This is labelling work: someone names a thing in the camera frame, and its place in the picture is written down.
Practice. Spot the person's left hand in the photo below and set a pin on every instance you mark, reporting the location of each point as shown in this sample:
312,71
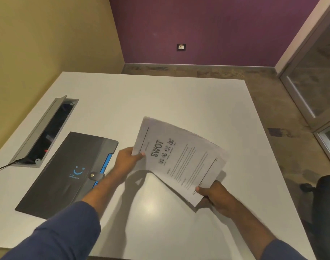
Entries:
124,161

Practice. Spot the person's right hand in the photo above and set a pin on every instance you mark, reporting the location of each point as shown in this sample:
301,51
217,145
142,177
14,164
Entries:
216,197

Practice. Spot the person's left thumb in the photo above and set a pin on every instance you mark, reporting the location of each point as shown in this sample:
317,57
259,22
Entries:
138,156

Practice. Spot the person's right thumb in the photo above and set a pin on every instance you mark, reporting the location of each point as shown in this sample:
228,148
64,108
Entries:
202,190

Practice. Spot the printed white paper sheets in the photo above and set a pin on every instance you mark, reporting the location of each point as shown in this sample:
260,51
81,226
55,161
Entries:
178,157

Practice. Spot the person's right forearm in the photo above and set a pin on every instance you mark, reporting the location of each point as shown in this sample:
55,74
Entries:
258,232

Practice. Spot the person's left forearm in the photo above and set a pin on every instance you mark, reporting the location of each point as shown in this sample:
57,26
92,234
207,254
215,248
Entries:
64,213

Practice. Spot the dark grey document folder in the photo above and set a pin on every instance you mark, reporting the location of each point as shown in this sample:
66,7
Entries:
66,175

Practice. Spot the black office chair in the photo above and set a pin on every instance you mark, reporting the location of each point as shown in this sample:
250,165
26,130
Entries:
322,213

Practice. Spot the wall power socket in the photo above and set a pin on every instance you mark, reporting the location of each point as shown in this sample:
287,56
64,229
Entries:
181,47

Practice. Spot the glass door with metal frame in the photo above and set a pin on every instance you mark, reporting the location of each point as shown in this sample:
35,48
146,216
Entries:
314,78

